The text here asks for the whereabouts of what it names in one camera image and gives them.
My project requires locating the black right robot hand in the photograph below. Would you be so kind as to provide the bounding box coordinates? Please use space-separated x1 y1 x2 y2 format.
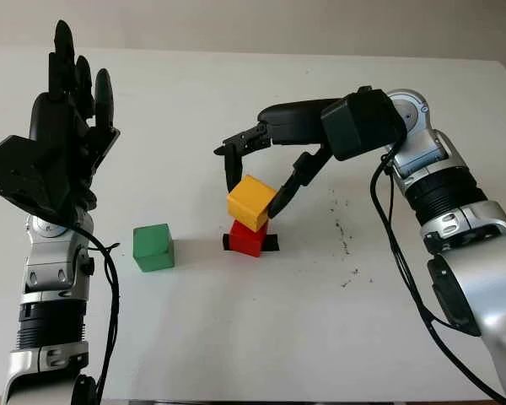
213 97 347 219

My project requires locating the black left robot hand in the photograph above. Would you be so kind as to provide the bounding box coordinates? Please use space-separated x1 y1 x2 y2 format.
28 19 122 212

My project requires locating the yellow wooden block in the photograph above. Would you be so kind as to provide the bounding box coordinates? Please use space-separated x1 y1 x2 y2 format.
226 175 278 232

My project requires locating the red wooden block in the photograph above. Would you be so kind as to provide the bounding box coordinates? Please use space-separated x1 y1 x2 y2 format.
228 219 269 257

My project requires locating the green wooden block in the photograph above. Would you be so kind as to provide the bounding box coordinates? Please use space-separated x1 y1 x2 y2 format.
132 223 175 273

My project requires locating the black tape strip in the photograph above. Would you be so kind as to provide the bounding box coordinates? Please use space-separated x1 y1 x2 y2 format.
221 233 279 253

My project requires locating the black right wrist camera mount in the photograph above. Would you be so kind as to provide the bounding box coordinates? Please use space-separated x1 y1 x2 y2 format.
320 86 407 162

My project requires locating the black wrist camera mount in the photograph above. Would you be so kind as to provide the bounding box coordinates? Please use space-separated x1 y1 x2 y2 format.
0 134 81 231
320 86 407 162

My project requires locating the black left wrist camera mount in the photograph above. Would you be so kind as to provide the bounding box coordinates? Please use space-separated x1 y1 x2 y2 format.
0 134 81 231

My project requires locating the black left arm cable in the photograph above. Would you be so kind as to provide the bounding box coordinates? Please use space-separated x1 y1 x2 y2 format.
67 223 121 402

